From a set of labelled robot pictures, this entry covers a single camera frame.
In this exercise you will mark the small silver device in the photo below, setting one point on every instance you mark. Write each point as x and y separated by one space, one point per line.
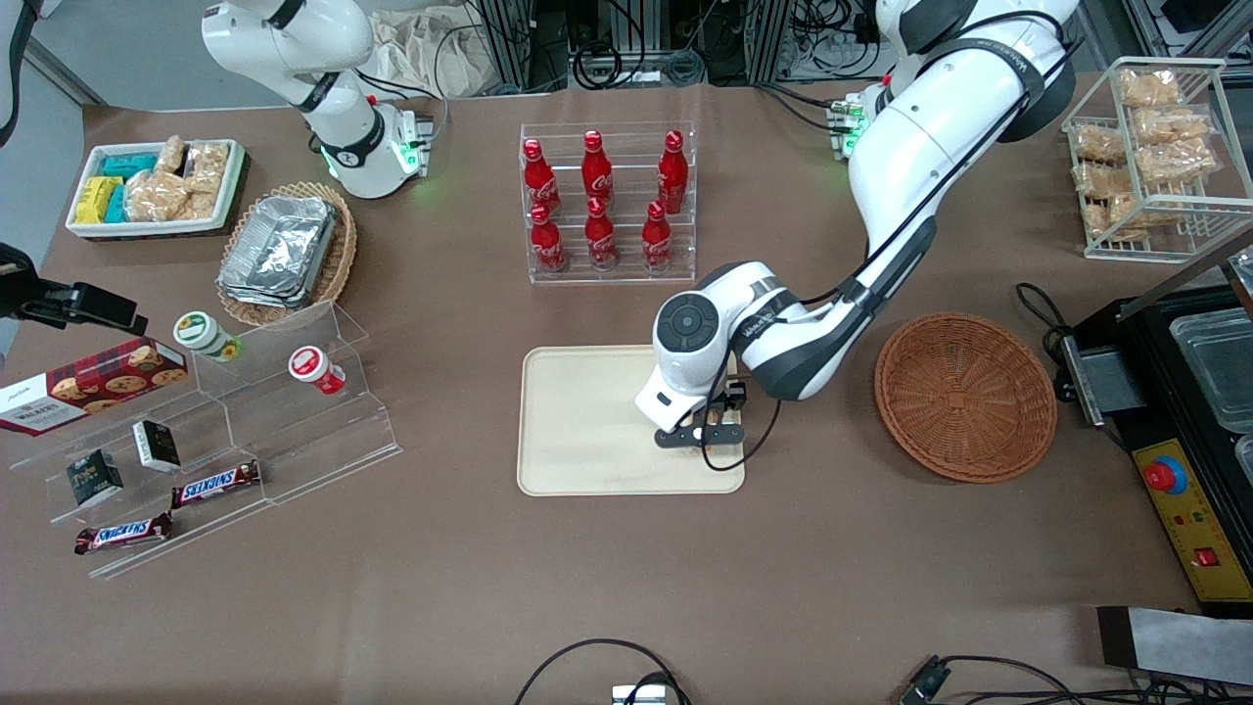
638 696

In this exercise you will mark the small black white box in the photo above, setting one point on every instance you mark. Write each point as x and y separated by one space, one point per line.
157 446

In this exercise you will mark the cream plastic tray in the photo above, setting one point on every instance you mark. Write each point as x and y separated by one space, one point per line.
587 421

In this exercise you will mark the clear acrylic tiered stand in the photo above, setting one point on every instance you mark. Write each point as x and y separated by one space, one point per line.
294 441

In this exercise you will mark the oval light wicker basket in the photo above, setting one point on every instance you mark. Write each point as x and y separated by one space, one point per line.
343 255

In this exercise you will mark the red lid yogurt cup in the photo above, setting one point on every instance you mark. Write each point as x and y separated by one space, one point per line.
313 369

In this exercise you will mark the yellow snack pack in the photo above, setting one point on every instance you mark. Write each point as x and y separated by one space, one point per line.
96 199

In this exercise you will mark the beige crumpled cloth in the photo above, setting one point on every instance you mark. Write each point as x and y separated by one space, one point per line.
431 54

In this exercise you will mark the stack of foil trays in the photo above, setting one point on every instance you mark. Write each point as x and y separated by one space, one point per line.
279 250

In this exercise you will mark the aluminium frame post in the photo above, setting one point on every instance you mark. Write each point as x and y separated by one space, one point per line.
768 39
509 44

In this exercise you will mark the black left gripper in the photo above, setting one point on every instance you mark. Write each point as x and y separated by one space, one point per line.
733 397

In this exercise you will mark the brown Snickers bar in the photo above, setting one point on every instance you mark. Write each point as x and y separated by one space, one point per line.
122 534
215 484

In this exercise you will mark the black sealing machine yellow panel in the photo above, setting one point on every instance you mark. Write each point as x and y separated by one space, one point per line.
1204 529

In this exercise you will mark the red tartan cookie box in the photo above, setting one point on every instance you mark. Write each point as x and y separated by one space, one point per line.
93 387

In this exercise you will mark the clear acrylic bottle rack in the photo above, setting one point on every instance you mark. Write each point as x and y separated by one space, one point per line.
626 274

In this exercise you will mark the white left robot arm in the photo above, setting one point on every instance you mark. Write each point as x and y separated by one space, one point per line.
910 147

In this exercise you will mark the teal snack pack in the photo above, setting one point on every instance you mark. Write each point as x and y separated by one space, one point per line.
116 204
129 164

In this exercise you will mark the dark flat plate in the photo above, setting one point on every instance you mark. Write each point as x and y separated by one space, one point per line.
1175 646

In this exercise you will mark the clear plastic food container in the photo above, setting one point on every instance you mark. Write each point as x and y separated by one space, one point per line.
1214 367
1245 460

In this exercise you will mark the red cola bottle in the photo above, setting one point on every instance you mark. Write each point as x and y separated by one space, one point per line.
656 240
672 176
600 240
546 245
540 181
596 171

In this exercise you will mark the white rectangular snack bin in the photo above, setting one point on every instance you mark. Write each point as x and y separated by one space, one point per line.
233 191

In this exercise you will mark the green lid yogurt cup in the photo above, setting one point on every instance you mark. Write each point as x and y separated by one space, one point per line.
201 333

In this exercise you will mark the round brown wicker basket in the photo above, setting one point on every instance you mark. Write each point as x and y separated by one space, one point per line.
964 397

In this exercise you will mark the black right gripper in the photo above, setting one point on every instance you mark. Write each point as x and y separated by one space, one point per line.
49 299

